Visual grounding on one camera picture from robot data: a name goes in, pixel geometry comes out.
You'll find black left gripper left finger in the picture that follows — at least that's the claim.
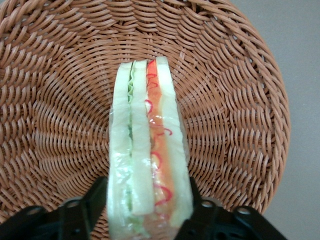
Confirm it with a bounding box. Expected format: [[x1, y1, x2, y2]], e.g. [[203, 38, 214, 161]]
[[0, 176, 109, 240]]

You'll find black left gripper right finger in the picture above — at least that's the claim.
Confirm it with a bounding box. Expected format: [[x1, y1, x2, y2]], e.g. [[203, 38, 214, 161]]
[[176, 176, 291, 240]]

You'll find triangle sandwich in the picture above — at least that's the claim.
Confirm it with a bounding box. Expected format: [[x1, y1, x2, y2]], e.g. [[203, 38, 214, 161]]
[[105, 55, 195, 240]]

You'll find brown round wicker basket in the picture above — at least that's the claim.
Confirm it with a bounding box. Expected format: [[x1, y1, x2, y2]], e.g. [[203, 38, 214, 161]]
[[0, 0, 292, 240]]

